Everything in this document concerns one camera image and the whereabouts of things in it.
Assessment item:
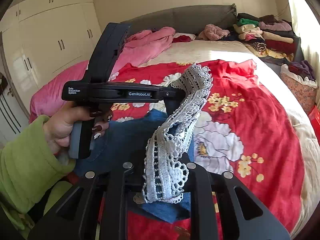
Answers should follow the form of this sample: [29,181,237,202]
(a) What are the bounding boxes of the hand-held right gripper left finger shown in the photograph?
[27,162,135,240]

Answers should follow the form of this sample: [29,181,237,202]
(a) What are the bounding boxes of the cream bed sheet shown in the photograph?
[137,40,318,233]

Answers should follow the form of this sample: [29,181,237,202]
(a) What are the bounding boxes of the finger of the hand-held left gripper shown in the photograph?
[160,86,185,115]

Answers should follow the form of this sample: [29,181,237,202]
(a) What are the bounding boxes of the person's left hand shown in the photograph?
[42,101,114,155]

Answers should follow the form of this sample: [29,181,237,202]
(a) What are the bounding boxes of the pile of folded clothes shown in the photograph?
[232,12,303,65]

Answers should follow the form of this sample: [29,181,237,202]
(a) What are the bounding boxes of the dark red garment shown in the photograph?
[172,35,193,43]

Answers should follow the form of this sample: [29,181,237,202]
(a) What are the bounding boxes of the purple clothes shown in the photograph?
[287,60,317,82]

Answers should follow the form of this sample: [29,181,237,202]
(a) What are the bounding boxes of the floral fabric basket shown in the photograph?
[280,65,319,114]

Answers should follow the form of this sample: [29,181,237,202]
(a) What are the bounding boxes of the red floral blanket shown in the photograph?
[97,59,305,240]

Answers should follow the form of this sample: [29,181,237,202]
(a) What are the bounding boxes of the grey padded headboard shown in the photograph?
[120,4,237,34]

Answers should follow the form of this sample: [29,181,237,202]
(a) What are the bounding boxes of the white door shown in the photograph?
[0,52,30,143]

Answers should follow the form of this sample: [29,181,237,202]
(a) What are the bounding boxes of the red box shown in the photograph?
[308,105,320,130]

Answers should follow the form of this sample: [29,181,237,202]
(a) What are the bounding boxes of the white pillow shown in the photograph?
[172,32,198,42]

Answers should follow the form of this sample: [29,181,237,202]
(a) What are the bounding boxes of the pink fluffy garment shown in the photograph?
[199,24,230,41]

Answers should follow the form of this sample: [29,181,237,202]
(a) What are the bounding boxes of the cream wardrobe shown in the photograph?
[0,0,103,98]

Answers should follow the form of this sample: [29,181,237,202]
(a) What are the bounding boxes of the cream curtain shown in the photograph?
[281,0,320,85]

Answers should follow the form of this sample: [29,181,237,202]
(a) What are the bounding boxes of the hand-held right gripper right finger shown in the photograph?
[180,152,292,240]

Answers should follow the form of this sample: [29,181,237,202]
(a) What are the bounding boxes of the pink quilt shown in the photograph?
[29,27,175,124]

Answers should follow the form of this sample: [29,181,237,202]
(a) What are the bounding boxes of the person's left forearm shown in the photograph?
[0,115,77,214]

